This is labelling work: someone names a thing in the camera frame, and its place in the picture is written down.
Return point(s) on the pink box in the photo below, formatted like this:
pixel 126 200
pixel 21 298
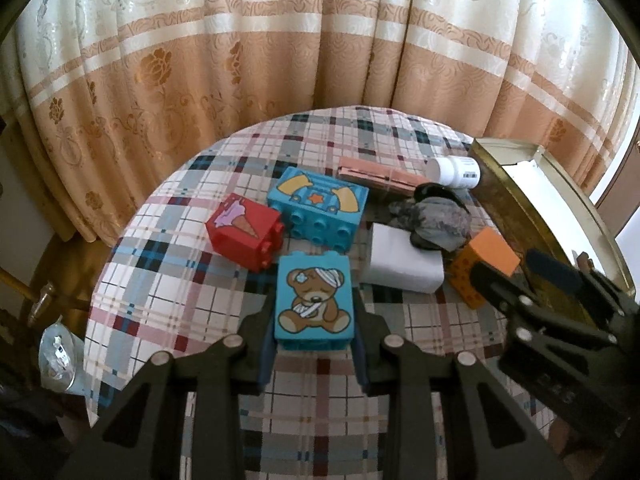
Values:
pixel 380 172

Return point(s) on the grey and black toy figure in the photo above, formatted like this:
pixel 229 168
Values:
pixel 435 220

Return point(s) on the white paper sheet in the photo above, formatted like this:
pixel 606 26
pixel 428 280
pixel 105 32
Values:
pixel 522 172

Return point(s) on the red ice cream toy block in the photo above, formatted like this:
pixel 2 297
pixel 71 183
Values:
pixel 240 222

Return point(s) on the blue bear picture toy block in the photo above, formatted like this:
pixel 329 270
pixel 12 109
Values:
pixel 312 297

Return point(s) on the white pill bottle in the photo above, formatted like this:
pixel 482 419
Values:
pixel 455 172

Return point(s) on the plaid tablecloth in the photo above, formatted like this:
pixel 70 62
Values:
pixel 200 290

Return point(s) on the cream and orange floral curtain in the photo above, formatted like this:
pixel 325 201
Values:
pixel 250 60

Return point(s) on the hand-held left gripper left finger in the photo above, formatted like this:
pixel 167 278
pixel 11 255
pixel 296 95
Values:
pixel 265 360

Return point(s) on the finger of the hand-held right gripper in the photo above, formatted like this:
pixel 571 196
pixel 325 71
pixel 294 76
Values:
pixel 492 285
pixel 552 272

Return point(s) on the clear plastic bag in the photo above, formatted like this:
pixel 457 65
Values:
pixel 57 355

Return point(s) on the large blue star toy block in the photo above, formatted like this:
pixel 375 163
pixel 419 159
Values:
pixel 320 200

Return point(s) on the white rectangular box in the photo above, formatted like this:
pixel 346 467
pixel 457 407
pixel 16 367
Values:
pixel 402 260

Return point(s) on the orange toy block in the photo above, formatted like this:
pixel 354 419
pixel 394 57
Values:
pixel 482 265

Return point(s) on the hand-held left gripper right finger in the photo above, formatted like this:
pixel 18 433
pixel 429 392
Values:
pixel 361 360

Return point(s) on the golden wooden chair frame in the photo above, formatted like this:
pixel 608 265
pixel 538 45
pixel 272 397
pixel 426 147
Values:
pixel 20 285

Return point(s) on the gold metal tin box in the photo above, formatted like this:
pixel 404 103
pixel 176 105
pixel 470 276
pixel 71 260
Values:
pixel 500 195

